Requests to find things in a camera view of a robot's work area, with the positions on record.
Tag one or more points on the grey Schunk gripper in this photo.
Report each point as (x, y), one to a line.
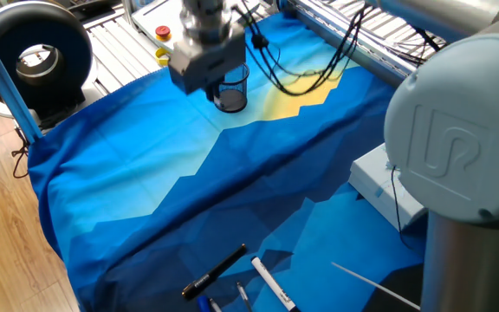
(206, 65)

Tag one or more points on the black mesh pen holder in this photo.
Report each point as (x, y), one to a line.
(234, 102)

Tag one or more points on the long black pen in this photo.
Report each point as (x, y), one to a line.
(215, 272)

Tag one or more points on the thin grey pen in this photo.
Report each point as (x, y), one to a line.
(215, 306)
(243, 295)

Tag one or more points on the yellow plastic hook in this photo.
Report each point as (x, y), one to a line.
(159, 56)

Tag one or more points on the white teach pendant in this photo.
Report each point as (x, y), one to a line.
(154, 17)

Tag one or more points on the light blue gift box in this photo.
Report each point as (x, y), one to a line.
(375, 182)

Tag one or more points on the white marker black cap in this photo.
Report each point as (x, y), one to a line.
(271, 281)

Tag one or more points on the white marker blue cap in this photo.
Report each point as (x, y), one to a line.
(203, 304)

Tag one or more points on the aluminium table rail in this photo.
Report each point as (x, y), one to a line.
(353, 47)

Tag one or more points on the blue frame post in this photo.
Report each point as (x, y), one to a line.
(2, 78)

